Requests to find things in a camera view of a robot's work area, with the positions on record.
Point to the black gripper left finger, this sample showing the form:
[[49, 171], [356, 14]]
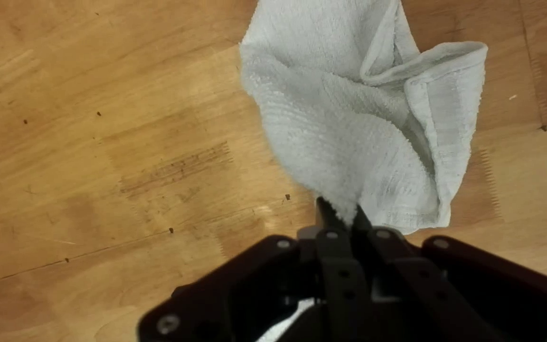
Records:
[[256, 291]]

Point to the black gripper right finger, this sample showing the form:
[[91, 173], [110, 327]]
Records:
[[465, 291]]

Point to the white terry towel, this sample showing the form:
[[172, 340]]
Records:
[[362, 114]]

